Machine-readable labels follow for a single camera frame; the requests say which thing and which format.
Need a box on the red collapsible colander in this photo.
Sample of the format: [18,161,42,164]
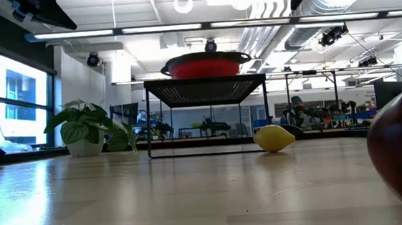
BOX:
[159,48,253,82]

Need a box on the yellow lemon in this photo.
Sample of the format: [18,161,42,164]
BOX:
[252,123,297,155]

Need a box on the black ceiling fixture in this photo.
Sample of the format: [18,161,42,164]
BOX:
[86,52,101,69]
[317,24,350,49]
[204,38,219,53]

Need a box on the white round ceiling light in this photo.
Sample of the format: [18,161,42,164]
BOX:
[173,0,196,16]

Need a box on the LED light bar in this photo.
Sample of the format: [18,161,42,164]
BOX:
[32,5,402,46]

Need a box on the black perforated metal stand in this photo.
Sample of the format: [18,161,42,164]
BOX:
[143,72,273,161]

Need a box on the black computer monitor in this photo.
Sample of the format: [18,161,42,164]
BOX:
[373,79,402,111]
[109,102,141,128]

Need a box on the potted green plant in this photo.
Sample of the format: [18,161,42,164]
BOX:
[41,94,139,161]

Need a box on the silver ceiling duct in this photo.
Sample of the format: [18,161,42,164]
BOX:
[231,0,367,75]

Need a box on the black aluminium rig frame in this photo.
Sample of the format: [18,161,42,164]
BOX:
[0,3,402,171]

